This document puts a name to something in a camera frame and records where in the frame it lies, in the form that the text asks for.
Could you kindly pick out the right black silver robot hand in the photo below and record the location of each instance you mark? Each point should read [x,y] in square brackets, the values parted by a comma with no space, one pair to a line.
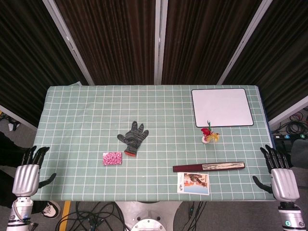
[285,184]

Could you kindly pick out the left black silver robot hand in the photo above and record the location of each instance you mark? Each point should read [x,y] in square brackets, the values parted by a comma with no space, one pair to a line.
[25,179]

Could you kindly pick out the pink patterned card pack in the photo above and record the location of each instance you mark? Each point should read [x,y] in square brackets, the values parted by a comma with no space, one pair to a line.
[112,158]

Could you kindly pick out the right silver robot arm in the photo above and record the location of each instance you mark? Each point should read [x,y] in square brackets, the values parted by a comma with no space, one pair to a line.
[291,216]

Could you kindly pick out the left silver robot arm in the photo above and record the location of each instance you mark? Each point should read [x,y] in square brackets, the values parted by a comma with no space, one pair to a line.
[20,211]

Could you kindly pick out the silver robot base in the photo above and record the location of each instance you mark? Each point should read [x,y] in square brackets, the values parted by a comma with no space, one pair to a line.
[149,216]

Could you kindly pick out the white black sneaker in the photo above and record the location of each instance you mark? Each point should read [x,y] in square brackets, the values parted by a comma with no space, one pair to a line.
[51,209]

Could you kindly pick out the black power strip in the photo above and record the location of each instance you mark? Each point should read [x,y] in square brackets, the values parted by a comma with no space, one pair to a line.
[291,136]

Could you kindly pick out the white paper scrap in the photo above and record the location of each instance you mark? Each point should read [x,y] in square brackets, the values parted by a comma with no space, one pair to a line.
[11,126]

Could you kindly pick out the red yellow feather shuttlecock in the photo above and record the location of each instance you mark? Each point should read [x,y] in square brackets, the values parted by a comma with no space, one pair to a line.
[207,137]

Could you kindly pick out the illustrated postcard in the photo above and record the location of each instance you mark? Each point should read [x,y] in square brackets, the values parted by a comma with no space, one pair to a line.
[193,184]

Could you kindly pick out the dark red folded fan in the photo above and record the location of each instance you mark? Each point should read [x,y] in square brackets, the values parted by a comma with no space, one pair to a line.
[192,167]

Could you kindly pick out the white board with black rim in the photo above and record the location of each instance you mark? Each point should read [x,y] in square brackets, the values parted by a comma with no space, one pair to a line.
[222,107]

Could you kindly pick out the grey striped knit glove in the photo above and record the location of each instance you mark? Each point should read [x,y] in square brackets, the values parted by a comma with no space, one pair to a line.
[133,138]

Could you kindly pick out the dark brown screen panel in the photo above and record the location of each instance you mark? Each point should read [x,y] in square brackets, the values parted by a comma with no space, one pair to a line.
[284,60]
[207,41]
[29,60]
[113,41]

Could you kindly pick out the green white checked tablecloth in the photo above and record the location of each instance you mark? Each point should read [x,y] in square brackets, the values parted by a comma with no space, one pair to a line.
[156,108]

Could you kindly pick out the white low frame rail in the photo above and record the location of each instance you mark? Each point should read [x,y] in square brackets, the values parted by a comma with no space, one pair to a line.
[288,110]
[19,116]

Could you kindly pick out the white double screen frame post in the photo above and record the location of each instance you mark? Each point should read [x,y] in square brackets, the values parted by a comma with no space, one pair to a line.
[160,43]

